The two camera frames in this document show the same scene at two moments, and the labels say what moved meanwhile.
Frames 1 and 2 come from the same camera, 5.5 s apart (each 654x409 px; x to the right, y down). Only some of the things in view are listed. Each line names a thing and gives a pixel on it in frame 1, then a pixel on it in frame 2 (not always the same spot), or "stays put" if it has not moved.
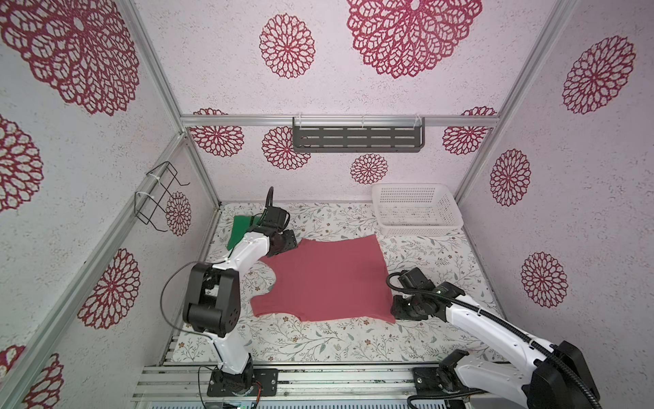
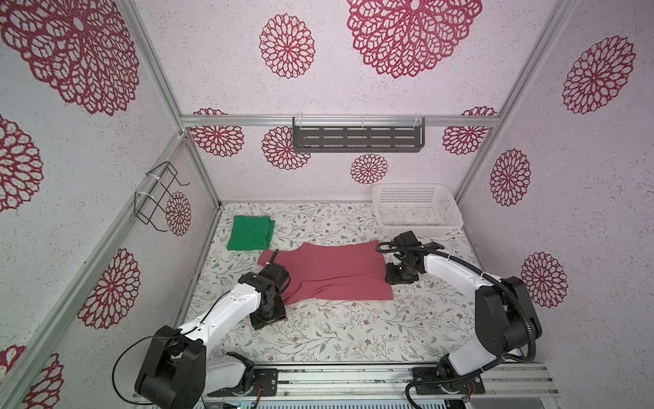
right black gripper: x=397 y=312 -> x=390 y=277
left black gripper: x=290 y=241 -> x=280 y=313
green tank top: x=241 y=225 stays put
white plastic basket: x=415 y=210 stays put
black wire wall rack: x=150 y=204 stays put
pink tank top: x=329 y=279 stays put
